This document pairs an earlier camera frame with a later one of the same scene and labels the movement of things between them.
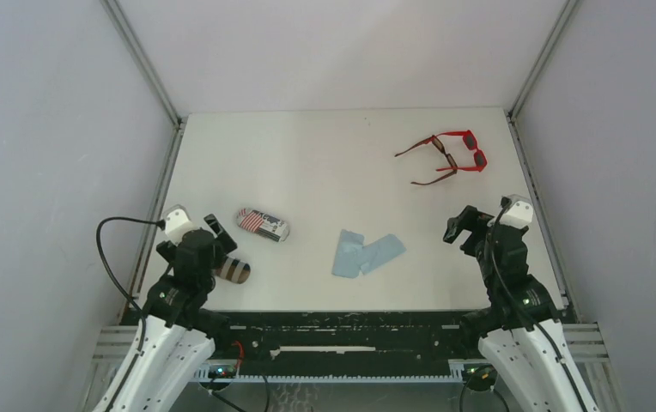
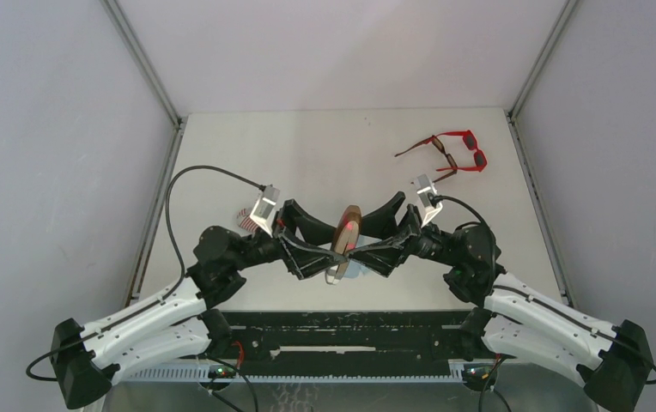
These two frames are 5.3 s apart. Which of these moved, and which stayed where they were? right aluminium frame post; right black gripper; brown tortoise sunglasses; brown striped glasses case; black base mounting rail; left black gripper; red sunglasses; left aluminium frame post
Moved: left black gripper; brown striped glasses case; right black gripper
Stayed: left aluminium frame post; brown tortoise sunglasses; right aluminium frame post; black base mounting rail; red sunglasses
